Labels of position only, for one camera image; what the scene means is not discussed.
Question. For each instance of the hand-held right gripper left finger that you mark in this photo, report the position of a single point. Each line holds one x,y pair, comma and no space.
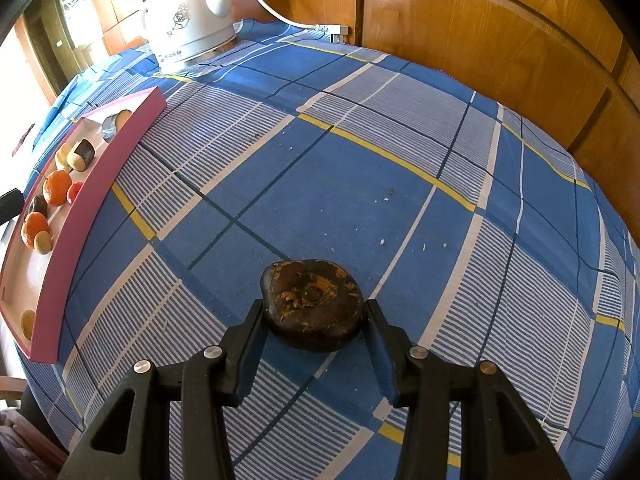
248,365

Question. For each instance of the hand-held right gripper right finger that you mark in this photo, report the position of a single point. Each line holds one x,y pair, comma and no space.
382,365

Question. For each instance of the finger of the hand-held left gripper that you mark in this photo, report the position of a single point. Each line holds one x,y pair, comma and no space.
10,205

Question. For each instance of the dark brown mangosteen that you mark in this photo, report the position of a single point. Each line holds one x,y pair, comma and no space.
312,305
37,206

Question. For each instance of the orange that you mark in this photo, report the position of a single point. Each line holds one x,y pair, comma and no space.
32,227
56,188

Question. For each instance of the small yellow plum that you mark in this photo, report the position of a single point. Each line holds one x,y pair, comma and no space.
43,243

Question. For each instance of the red tomato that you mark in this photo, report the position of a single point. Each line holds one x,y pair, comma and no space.
75,192

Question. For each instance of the pink-edged white cardboard box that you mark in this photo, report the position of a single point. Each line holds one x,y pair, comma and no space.
85,220

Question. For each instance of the eggplant piece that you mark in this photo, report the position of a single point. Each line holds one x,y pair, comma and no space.
112,127
80,157

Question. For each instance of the dark red cloth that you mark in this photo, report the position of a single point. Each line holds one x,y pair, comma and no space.
25,137

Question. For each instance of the blue plaid cloth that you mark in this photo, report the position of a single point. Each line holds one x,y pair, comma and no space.
350,185

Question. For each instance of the wooden door with glass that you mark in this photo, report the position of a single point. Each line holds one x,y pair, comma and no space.
70,5

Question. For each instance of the dark brown wooden furniture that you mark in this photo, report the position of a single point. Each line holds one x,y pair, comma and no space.
25,440

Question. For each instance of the white floral ceramic kettle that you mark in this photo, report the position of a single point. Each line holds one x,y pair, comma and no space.
185,15

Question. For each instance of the white power plug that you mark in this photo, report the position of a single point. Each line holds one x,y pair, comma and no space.
337,32

